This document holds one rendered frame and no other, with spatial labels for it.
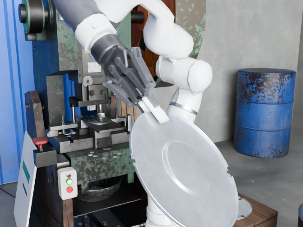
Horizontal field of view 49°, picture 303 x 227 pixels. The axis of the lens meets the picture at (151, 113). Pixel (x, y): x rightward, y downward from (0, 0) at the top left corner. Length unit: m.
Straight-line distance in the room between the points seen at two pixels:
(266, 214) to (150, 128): 1.23
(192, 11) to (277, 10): 2.91
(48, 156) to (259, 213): 1.07
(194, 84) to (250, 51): 3.13
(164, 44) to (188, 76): 0.15
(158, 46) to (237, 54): 3.07
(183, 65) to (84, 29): 0.44
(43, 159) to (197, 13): 1.01
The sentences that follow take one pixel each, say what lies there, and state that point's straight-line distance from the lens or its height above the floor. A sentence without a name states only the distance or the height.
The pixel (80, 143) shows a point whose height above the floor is 0.68.
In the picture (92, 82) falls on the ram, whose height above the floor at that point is 0.98.
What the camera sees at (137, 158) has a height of 1.00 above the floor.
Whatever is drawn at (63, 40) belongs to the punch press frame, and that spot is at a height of 1.20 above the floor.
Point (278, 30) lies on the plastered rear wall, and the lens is 4.55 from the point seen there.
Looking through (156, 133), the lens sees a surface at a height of 1.02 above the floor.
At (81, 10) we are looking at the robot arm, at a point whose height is 1.28.
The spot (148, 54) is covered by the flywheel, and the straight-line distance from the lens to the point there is 2.00.
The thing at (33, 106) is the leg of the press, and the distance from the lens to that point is 2.08.
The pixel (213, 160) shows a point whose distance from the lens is 0.79.
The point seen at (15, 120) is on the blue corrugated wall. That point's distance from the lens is 2.97.
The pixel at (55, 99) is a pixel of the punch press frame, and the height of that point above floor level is 0.86.
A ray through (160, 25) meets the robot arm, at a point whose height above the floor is 1.25.
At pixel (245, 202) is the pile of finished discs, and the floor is 0.35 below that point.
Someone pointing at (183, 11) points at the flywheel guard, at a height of 1.34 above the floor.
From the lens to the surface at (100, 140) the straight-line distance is 1.77.
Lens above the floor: 1.22
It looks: 13 degrees down
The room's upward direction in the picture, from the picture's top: straight up
